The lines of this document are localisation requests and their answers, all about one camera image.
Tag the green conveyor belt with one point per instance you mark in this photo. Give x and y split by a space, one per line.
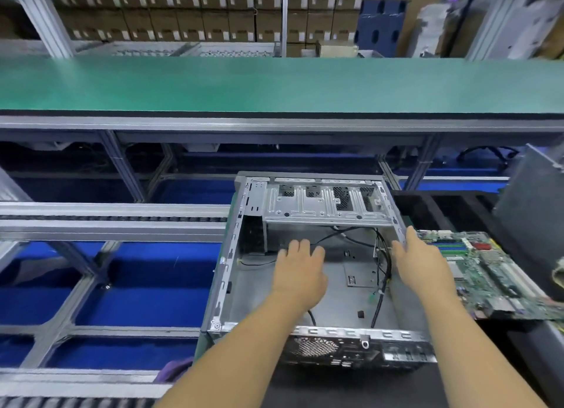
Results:
264 86

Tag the grey metal computer case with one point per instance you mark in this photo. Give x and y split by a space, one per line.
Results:
344 311

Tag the stack of cardboard boxes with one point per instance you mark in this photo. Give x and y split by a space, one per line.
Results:
203 11

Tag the person's right hand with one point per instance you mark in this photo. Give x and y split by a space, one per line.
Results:
423 267

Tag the person's right forearm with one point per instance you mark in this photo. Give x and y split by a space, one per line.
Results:
480 355

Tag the grey flat metal rail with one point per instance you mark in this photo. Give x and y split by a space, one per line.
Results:
106 221

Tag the grey roller conveyor rail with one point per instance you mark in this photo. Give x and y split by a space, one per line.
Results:
70 390

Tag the person's left forearm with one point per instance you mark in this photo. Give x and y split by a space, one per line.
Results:
238 359

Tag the green motherboard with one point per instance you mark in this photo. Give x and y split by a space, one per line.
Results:
493 280

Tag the person's left hand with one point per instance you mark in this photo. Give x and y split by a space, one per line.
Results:
300 275

